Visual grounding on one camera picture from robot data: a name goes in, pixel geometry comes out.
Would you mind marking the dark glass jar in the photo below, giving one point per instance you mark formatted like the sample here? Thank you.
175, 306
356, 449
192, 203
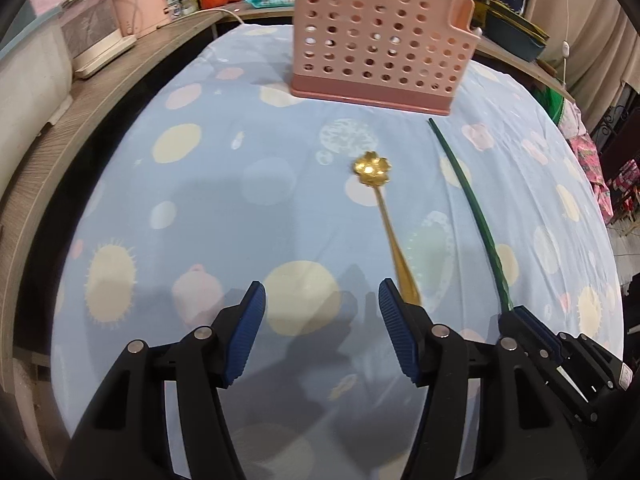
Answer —
189, 4

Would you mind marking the beige curtain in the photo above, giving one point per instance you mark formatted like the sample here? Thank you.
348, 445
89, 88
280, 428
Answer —
590, 25

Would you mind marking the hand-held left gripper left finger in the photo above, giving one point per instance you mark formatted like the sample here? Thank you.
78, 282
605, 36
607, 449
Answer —
247, 330

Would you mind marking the green chopstick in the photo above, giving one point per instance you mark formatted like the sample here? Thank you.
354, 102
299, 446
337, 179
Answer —
480, 220

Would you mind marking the pink floral cloth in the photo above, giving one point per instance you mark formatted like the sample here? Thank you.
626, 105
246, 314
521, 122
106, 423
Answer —
590, 160

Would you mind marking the green plastic basin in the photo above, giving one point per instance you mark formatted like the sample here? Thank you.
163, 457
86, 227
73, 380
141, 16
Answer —
547, 102

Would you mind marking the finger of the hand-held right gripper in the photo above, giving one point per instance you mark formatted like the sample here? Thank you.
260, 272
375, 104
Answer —
575, 402
542, 337

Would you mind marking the blue baking dish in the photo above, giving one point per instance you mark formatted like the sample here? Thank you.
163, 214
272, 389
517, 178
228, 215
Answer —
515, 35

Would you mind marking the pink perforated utensil holder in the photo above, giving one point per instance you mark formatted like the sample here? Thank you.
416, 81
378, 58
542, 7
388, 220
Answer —
375, 35

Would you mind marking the white basin with blue rim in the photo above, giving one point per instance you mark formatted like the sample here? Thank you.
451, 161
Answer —
30, 90

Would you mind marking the gold flower spoon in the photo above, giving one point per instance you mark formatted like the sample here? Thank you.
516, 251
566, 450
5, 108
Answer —
387, 220

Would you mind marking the blue planet print bedsheet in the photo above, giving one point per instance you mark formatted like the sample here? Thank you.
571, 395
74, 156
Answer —
210, 200

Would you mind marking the white steamer appliance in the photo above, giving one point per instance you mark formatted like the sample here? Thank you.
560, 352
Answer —
95, 30

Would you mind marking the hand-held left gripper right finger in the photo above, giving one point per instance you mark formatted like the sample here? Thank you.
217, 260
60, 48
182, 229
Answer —
397, 330

